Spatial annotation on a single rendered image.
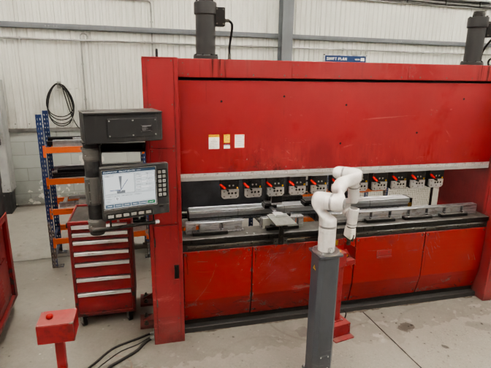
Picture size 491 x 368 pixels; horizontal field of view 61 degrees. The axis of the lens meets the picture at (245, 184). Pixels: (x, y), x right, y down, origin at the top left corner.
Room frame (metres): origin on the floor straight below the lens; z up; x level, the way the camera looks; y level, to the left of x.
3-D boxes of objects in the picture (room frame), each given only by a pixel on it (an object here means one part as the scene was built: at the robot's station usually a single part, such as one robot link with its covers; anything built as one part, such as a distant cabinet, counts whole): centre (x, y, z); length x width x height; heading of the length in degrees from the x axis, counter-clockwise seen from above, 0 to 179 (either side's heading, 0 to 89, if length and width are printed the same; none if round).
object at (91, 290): (3.45, 1.26, 0.50); 0.50 x 0.50 x 1.00; 14
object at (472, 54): (4.07, -2.16, 2.54); 0.33 x 0.25 x 0.47; 104
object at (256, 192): (3.42, -0.06, 1.26); 0.15 x 0.09 x 0.17; 104
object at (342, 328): (3.19, -0.82, 0.06); 0.25 x 0.20 x 0.12; 25
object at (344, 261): (3.21, -0.81, 0.75); 0.20 x 0.16 x 0.18; 115
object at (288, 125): (3.63, -0.91, 1.74); 3.00 x 0.08 x 0.80; 104
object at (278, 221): (3.33, -0.31, 1.00); 0.26 x 0.18 x 0.01; 14
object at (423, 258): (3.59, -0.92, 0.42); 3.00 x 0.21 x 0.83; 104
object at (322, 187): (3.56, -0.64, 1.26); 0.15 x 0.09 x 0.17; 104
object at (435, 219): (3.59, -0.92, 0.85); 3.00 x 0.21 x 0.04; 104
